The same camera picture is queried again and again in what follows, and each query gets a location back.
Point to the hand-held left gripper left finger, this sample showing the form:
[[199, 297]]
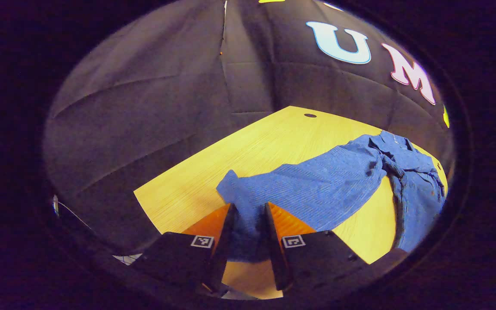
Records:
[[224, 254]]

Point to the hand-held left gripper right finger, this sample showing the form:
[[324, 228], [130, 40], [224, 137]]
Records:
[[276, 254]]

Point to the blue button-up jacket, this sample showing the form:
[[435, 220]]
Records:
[[317, 189]]

